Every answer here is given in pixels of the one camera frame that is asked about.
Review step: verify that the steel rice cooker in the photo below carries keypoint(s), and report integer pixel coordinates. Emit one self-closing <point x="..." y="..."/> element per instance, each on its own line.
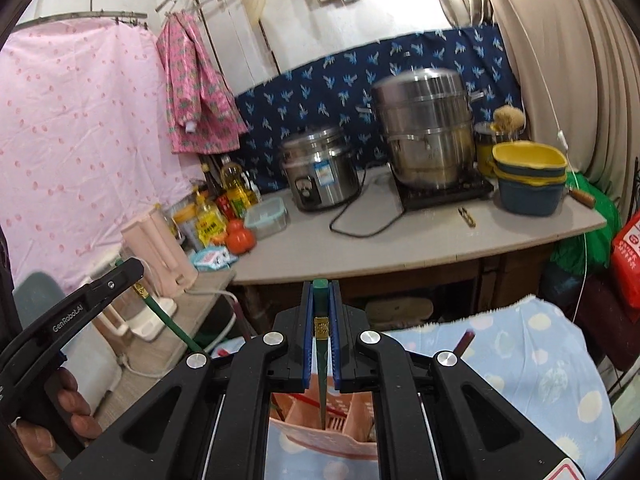
<point x="320" y="175"/>

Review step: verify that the green chopstick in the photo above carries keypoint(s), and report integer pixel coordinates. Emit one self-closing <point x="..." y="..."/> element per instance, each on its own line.
<point x="320" y="360"/>
<point x="170" y="317"/>

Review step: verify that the grey wooden side shelf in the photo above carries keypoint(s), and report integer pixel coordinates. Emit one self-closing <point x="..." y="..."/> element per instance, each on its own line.
<point x="200" y="305"/>

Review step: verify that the navy leaf print cloth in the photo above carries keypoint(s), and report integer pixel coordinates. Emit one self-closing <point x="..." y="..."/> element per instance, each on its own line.
<point x="350" y="75"/>

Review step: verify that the pink electric kettle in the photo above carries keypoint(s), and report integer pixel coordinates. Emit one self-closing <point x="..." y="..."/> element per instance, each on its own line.
<point x="160" y="255"/>

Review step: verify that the white glass jug appliance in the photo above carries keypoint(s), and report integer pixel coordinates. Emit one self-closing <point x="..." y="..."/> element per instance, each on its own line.
<point x="145" y="310"/>

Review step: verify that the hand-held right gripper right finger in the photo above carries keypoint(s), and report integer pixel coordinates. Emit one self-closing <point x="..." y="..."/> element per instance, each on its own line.
<point x="334" y="340"/>

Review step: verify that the tan loofah scrubber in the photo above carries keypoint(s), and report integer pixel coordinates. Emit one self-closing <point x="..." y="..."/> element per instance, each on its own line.
<point x="509" y="119"/>

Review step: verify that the red tomato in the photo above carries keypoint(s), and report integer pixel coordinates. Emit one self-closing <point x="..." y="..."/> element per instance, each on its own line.
<point x="240" y="239"/>

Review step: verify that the steel steamer pot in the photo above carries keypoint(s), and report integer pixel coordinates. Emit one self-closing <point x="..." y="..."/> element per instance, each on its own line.
<point x="425" y="130"/>

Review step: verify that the yellow label seasoning bottle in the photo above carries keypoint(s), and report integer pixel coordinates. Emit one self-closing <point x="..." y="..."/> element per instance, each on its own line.
<point x="210" y="222"/>

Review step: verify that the blue and yellow plastic basin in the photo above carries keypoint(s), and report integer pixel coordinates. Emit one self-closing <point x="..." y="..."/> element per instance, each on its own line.
<point x="530" y="195"/>
<point x="530" y="160"/>

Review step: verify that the beige curtain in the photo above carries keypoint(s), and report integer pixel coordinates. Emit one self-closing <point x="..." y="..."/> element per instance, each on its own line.
<point x="560" y="35"/>

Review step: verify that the green plastic bag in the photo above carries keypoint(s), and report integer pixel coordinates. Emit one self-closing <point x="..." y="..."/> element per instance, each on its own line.
<point x="595" y="225"/>

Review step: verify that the small blue white packet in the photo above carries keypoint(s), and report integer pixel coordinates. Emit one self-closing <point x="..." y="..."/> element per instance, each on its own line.
<point x="215" y="259"/>

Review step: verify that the pink perforated utensil basket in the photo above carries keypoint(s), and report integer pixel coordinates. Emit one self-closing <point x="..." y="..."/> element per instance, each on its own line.
<point x="300" y="430"/>

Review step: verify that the metal curtain rail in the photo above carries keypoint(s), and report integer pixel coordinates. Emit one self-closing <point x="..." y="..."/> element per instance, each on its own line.
<point x="75" y="15"/>

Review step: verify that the red plastic bag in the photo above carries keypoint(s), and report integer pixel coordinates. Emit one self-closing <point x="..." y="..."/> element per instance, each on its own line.
<point x="627" y="255"/>

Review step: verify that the dark sauce bottle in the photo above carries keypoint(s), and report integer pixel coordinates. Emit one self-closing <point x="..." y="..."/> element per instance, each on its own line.
<point x="210" y="180"/>

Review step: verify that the red chopstick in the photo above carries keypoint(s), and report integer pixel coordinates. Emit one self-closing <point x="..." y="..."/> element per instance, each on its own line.
<point x="305" y="400"/>

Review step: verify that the pink dotted curtain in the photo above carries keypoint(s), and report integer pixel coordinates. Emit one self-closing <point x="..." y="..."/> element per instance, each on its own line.
<point x="75" y="135"/>

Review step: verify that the clear plastic food container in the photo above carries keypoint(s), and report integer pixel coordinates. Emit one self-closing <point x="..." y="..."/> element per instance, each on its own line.
<point x="267" y="217"/>

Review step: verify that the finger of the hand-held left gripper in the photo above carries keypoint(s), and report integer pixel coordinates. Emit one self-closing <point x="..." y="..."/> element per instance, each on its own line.
<point x="122" y="272"/>

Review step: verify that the grey kitchen countertop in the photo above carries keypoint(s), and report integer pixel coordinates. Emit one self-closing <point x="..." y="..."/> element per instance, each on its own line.
<point x="425" y="240"/>

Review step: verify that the person's left hand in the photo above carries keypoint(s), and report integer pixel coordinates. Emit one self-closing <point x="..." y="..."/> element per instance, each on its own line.
<point x="85" y="420"/>

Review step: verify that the orange lid jar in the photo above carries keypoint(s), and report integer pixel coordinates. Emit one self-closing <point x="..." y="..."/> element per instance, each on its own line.
<point x="184" y="220"/>

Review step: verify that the yellow tin jar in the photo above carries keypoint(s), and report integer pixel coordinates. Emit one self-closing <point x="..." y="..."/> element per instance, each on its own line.
<point x="485" y="152"/>

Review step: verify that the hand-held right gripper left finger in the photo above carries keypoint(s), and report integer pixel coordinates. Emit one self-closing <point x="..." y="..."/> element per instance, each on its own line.
<point x="307" y="340"/>

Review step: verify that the blue dotted tablecloth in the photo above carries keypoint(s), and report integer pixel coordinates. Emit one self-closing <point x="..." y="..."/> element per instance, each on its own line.
<point x="525" y="360"/>

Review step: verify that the cooking oil bottle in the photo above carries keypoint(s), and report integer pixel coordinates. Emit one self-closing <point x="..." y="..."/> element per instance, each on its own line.
<point x="236" y="185"/>

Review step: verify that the pink patterned garment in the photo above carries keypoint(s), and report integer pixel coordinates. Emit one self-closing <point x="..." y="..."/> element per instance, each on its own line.
<point x="195" y="90"/>

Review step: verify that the black induction cooker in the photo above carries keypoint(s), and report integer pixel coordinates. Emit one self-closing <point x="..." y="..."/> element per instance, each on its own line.
<point x="450" y="192"/>

